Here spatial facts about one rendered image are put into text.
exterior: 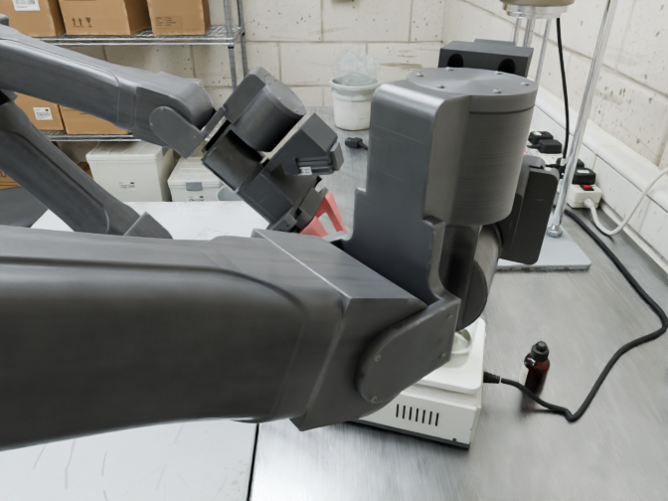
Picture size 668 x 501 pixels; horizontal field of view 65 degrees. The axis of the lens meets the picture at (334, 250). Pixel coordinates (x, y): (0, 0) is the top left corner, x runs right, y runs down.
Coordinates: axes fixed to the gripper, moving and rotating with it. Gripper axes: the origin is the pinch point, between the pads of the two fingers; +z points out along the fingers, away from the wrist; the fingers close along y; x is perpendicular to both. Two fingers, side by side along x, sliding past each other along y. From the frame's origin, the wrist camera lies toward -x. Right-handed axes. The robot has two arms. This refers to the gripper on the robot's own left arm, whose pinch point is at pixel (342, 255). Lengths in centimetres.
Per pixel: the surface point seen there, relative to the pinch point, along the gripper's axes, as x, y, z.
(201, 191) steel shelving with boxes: 150, 148, -21
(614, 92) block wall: -25, 69, 31
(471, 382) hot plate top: -8.9, -12.3, 14.8
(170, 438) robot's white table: 17.5, -22.2, -2.4
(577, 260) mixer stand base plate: -10.1, 27.6, 34.8
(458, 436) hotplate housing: -3.9, -14.5, 19.0
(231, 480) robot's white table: 11.3, -24.9, 3.7
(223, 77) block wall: 123, 197, -52
